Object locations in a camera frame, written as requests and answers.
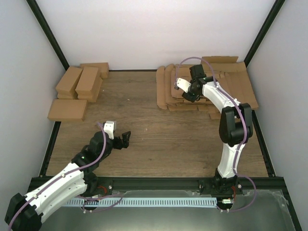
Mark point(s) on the black aluminium frame rail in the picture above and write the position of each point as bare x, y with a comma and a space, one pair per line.
202, 185

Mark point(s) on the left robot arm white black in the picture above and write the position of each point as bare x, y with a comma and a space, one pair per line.
28, 212

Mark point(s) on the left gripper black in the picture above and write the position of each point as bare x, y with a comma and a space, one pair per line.
126, 140

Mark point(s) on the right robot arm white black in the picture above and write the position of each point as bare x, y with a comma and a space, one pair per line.
235, 127

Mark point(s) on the folded cardboard box stack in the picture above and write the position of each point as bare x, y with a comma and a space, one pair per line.
89, 84
66, 88

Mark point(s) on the folded cardboard box left stack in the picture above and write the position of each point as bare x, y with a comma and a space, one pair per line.
66, 88

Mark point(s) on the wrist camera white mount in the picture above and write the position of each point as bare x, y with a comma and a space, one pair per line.
109, 128
182, 84

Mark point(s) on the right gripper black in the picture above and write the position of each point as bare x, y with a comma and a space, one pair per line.
192, 99

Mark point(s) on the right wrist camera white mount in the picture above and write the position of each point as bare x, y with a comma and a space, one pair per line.
182, 84

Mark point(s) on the flat folded cardboard box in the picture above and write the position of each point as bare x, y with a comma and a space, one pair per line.
65, 110

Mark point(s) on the stack of flat cardboard blanks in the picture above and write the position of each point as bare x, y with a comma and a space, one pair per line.
237, 77

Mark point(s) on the folded cardboard box middle stack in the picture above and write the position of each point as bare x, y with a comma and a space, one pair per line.
89, 84

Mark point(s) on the light blue slotted cable duct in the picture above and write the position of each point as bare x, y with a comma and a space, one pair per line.
203, 202

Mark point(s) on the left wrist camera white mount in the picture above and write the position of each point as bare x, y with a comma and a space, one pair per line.
109, 128

